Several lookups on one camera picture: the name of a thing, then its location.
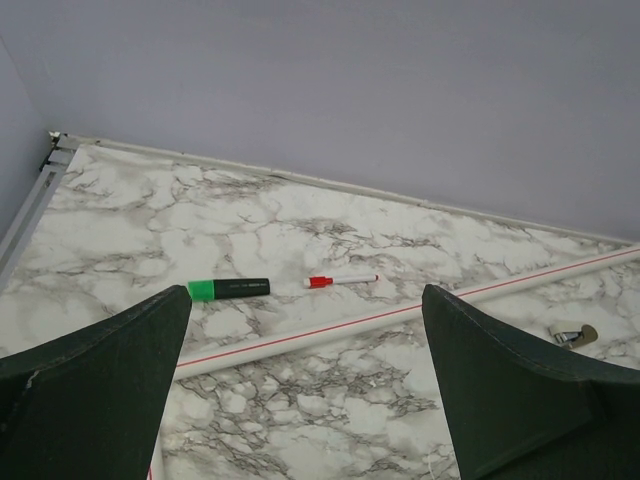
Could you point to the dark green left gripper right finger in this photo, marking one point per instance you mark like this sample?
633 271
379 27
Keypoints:
519 407

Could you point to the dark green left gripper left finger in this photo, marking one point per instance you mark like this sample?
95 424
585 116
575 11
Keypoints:
88 405

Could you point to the small grey metal piece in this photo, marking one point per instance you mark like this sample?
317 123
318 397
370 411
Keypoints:
572 335

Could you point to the green black highlighter marker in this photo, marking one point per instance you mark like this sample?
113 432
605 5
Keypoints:
225 289

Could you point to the red capped white pen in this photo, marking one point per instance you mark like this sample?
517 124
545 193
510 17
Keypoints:
317 282

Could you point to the white PVC pipe frame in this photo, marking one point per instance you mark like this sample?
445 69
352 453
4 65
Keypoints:
344 388

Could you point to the aluminium table edge frame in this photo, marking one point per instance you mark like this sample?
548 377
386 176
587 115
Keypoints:
64 147

